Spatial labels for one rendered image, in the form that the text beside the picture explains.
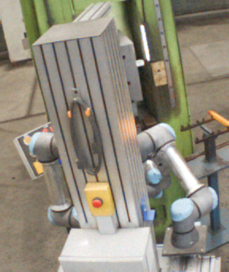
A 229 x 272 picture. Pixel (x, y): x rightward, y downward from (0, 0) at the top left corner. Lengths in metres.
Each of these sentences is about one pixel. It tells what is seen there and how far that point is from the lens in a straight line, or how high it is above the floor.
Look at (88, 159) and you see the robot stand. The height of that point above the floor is 1.57.
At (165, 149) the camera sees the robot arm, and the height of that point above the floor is 1.22.
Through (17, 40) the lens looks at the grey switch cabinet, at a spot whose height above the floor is 0.50.
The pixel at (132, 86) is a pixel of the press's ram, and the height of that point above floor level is 1.28.
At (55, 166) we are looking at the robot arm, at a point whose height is 1.30.
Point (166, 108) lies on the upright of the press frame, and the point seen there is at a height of 1.00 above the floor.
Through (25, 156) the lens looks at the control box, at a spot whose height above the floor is 1.09.
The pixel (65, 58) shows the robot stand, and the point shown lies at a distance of 1.62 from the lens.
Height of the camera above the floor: 2.43
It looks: 25 degrees down
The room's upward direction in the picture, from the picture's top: 12 degrees counter-clockwise
